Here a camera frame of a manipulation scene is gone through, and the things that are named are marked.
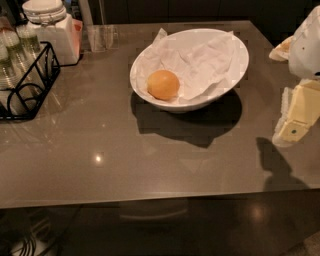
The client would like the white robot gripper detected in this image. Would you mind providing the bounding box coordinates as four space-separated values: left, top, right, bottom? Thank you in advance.
269 6 320 147

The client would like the white crumpled paper liner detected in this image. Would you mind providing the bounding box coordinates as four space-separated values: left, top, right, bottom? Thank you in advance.
130 27 248 105

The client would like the orange fruit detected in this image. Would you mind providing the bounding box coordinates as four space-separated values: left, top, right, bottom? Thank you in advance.
147 70 180 100

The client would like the clear acrylic holder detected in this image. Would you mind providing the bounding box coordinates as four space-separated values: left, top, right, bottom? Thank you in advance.
87 25 119 52

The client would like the white lidded ceramic jar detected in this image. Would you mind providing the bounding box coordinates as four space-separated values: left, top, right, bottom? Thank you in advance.
22 0 83 66

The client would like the clear plastic cup stack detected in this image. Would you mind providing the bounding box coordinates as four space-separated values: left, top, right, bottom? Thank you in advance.
0 16 21 90

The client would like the black wire rack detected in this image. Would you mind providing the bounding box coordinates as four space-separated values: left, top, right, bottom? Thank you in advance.
0 42 60 120

